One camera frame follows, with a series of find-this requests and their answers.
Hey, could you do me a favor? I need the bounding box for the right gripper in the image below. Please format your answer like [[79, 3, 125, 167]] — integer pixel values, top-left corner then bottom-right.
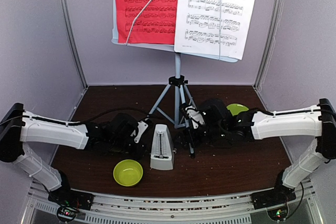
[[172, 124, 226, 151]]

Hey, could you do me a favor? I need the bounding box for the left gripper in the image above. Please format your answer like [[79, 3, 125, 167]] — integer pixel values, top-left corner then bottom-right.
[[109, 137, 152, 161]]

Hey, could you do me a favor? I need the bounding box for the white metronome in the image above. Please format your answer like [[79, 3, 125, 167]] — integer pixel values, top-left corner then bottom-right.
[[150, 124, 175, 170]]

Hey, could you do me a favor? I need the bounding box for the white sheet music page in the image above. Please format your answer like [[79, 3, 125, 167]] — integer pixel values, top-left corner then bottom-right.
[[174, 0, 255, 62]]

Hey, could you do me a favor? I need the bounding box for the red sheet music page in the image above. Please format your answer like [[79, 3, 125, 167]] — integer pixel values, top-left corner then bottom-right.
[[115, 0, 177, 45]]

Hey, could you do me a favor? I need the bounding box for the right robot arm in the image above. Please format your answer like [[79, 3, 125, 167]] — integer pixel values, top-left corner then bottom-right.
[[180, 99, 335, 204]]

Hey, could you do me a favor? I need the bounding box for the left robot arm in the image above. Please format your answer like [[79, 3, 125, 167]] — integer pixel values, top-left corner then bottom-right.
[[1, 103, 152, 205]]

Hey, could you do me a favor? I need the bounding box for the green bowl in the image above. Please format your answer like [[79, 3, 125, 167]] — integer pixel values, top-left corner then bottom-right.
[[113, 159, 143, 187]]

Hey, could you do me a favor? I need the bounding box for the green plate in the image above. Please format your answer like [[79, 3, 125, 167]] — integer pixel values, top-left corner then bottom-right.
[[227, 103, 249, 116]]

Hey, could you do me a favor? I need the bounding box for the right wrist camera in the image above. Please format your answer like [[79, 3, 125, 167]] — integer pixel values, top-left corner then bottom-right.
[[180, 103, 205, 129]]

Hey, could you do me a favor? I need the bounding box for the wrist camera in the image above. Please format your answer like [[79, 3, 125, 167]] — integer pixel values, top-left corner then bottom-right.
[[131, 119, 153, 144], [180, 103, 205, 129]]

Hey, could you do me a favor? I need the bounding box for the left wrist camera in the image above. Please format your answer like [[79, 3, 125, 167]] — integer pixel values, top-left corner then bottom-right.
[[131, 119, 153, 144]]

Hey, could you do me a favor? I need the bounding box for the aluminium front rail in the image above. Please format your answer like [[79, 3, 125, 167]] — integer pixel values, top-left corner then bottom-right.
[[19, 179, 325, 223]]

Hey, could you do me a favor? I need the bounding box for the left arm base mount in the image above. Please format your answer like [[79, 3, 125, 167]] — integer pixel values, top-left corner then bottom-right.
[[48, 190, 94, 223]]

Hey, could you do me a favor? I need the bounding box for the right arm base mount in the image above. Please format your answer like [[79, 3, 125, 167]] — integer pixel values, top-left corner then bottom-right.
[[251, 186, 296, 222]]

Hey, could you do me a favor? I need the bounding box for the right aluminium frame post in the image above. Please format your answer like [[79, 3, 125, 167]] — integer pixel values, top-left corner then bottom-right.
[[254, 0, 285, 93]]

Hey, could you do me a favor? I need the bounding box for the aluminium frame post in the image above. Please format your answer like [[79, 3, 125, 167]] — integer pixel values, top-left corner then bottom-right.
[[254, 0, 285, 93], [60, 0, 88, 89]]

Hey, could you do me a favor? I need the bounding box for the left aluminium frame post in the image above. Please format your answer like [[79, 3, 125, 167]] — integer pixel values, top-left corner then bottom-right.
[[60, 0, 88, 89]]

